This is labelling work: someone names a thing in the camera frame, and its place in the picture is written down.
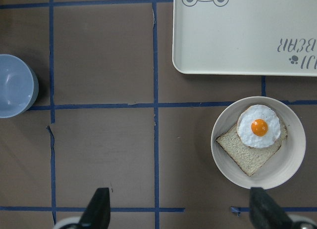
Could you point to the fried egg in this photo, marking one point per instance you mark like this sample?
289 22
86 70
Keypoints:
258 126

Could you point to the blue bowl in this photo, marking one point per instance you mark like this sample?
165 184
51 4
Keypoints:
19 86

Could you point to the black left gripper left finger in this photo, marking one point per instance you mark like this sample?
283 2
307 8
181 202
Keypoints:
97 213

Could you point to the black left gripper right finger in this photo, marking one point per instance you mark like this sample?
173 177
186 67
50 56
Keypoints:
265 213

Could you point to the cream round plate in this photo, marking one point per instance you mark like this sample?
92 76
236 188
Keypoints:
282 166

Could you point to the cream bear tray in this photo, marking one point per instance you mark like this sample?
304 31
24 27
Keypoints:
245 37

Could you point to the bread slice on plate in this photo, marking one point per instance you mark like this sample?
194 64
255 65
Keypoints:
249 159

